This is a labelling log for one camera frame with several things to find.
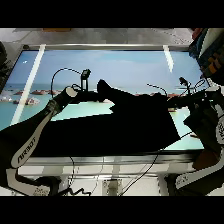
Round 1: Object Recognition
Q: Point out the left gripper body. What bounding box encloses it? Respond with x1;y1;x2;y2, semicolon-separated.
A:
76;90;100;103

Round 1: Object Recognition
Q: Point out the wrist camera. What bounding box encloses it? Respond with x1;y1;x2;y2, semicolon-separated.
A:
80;68;92;92
178;76;192;96

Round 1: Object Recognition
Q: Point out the heap of clothes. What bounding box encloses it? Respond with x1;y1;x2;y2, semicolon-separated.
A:
187;27;224;87

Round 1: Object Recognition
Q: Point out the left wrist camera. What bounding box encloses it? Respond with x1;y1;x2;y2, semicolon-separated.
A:
80;68;92;92

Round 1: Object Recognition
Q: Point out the black cable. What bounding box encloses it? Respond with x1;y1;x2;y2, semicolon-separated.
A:
146;83;169;97
50;67;83;90
58;155;92;197
118;131;194;197

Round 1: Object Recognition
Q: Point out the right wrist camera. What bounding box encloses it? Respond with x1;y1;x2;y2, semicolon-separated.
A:
178;76;192;96

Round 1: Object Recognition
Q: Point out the black garment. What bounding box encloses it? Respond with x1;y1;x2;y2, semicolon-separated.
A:
32;79;182;158

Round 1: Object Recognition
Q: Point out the silver frame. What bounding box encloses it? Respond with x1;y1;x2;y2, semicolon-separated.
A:
17;153;205;197

